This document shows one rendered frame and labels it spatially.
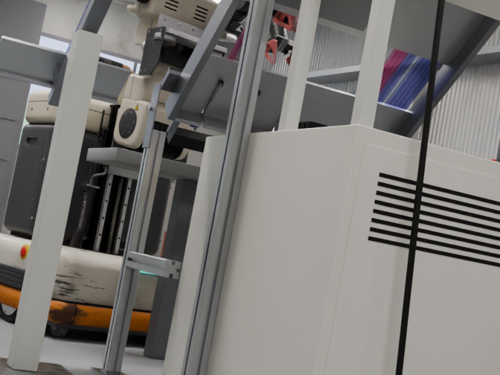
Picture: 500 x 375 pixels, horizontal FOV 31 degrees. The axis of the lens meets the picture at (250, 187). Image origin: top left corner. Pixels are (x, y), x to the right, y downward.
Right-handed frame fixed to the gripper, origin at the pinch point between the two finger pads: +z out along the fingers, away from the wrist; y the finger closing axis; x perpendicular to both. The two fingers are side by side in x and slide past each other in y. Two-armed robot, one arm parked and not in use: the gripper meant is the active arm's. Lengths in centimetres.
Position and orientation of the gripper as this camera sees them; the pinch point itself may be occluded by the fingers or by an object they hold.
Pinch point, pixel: (293, 27)
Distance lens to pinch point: 235.7
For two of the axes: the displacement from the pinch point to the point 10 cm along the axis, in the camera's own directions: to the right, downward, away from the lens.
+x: -4.4, 6.9, 5.8
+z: 1.9, 7.0, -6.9
